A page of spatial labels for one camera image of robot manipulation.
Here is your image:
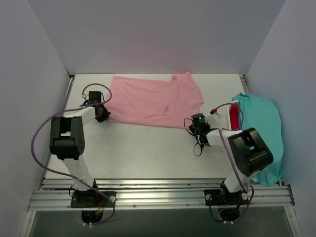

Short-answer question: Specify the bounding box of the pink t shirt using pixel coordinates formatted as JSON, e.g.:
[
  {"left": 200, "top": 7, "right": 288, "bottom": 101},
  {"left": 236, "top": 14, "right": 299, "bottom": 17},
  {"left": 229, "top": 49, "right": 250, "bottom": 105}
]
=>
[{"left": 106, "top": 72, "right": 203, "bottom": 129}]

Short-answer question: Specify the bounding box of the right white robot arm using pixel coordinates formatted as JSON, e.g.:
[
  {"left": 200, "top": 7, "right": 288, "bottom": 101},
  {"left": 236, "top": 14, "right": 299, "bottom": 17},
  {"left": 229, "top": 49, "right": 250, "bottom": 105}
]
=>
[{"left": 189, "top": 113, "right": 274, "bottom": 204}]

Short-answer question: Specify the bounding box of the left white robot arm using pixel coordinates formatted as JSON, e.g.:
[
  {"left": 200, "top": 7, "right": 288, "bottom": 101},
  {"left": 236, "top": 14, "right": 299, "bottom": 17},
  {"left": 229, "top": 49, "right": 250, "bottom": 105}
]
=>
[{"left": 49, "top": 91, "right": 111, "bottom": 207}]

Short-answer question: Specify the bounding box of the red garment in basket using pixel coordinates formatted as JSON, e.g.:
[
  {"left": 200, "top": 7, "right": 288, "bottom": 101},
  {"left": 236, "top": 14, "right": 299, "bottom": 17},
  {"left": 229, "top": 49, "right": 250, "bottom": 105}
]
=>
[{"left": 229, "top": 103, "right": 240, "bottom": 130}]

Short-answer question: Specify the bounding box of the white laundry basket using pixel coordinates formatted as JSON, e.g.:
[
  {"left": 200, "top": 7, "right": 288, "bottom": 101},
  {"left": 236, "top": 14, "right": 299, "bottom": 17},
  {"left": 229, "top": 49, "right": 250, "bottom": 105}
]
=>
[{"left": 227, "top": 101, "right": 239, "bottom": 130}]

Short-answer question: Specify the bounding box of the teal t shirt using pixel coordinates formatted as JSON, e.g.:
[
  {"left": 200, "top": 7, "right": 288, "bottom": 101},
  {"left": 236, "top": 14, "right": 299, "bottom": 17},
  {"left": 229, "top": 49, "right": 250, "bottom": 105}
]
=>
[{"left": 232, "top": 93, "right": 284, "bottom": 186}]

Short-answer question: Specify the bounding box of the black thin cable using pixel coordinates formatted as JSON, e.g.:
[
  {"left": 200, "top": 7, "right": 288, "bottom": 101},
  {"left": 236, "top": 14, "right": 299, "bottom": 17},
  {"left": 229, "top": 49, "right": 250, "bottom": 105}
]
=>
[{"left": 183, "top": 117, "right": 205, "bottom": 157}]

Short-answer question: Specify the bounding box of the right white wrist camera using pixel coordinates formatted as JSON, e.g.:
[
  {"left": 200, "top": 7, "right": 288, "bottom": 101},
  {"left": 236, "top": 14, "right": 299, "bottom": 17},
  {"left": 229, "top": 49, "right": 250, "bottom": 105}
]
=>
[{"left": 210, "top": 109, "right": 221, "bottom": 124}]

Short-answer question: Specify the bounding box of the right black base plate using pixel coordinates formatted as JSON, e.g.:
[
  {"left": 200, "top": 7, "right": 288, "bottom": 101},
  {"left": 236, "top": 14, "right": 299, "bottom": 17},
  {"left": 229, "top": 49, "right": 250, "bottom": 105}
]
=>
[{"left": 203, "top": 189, "right": 249, "bottom": 206}]

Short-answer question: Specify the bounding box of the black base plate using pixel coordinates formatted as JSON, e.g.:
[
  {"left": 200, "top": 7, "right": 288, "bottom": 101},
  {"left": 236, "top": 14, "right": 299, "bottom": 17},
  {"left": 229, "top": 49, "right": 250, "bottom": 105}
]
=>
[
  {"left": 70, "top": 190, "right": 116, "bottom": 208},
  {"left": 203, "top": 189, "right": 249, "bottom": 206}
]

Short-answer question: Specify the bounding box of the aluminium mounting rail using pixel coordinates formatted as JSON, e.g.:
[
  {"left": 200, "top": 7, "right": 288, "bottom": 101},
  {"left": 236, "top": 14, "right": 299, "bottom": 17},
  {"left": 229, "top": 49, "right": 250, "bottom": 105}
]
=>
[{"left": 28, "top": 178, "right": 294, "bottom": 211}]

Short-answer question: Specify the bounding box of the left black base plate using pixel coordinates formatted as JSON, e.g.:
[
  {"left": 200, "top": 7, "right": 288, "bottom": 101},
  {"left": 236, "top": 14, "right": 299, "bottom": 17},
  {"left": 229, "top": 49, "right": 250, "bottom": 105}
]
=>
[{"left": 70, "top": 190, "right": 116, "bottom": 208}]

